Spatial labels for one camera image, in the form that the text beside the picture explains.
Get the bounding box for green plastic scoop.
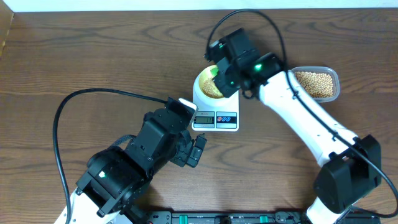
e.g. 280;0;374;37
210;67;218;77

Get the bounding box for clear container of soybeans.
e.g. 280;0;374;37
291;66;340;103

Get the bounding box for white digital kitchen scale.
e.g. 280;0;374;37
192;71;239;132

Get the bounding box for yellow bowl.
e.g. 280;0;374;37
199;65;224;99

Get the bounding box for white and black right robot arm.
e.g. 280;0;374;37
205;29;382;223

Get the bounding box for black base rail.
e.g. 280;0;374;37
136;211;382;224

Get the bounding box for soybeans in bowl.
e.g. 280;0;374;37
201;78;224;99

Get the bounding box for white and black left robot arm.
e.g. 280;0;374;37
65;105;206;223

